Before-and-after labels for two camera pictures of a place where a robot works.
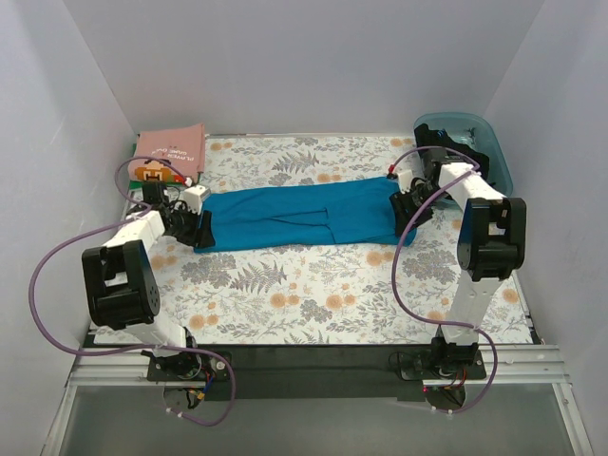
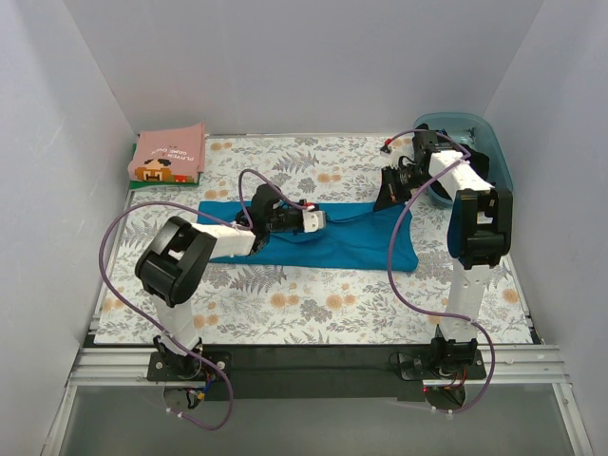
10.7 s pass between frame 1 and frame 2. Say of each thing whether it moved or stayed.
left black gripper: moved
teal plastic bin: stayed
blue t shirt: moved
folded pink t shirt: stayed
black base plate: stayed
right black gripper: moved
